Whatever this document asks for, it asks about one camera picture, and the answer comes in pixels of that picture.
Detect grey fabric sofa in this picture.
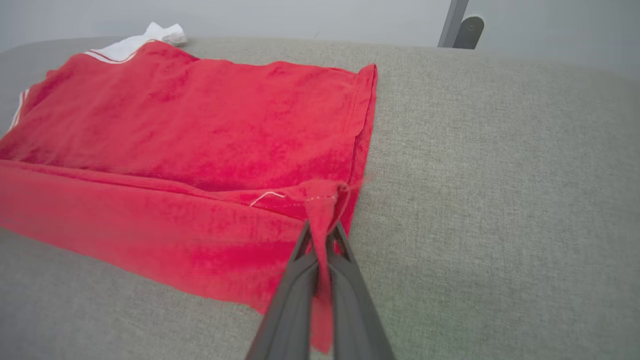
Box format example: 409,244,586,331
0,36,640,360

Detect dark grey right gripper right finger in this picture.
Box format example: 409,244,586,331
327,222,396,360

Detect red and white garment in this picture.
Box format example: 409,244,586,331
0,21,379,355

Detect grey metal post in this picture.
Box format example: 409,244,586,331
437,0,485,50

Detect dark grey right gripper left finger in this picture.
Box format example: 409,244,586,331
245,222,319,360

